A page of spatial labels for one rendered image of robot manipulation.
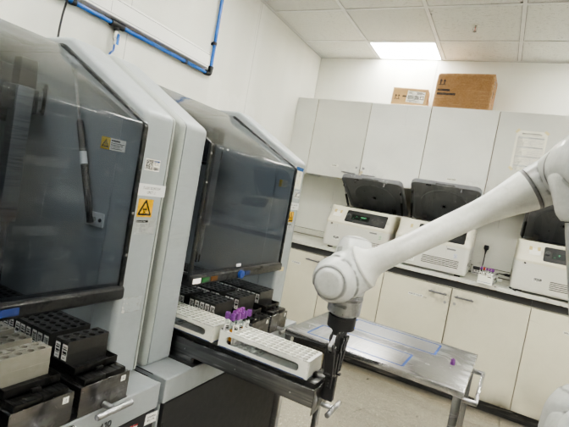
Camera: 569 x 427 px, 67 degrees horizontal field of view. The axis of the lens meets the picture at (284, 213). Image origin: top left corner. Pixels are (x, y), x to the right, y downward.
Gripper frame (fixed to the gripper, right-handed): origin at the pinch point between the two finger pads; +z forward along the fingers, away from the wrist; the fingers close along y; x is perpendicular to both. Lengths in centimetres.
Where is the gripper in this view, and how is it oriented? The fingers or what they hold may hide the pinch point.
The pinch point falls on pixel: (329, 386)
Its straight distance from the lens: 126.6
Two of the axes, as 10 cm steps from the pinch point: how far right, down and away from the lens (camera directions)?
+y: -4.5, -0.3, -8.9
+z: -1.7, 9.8, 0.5
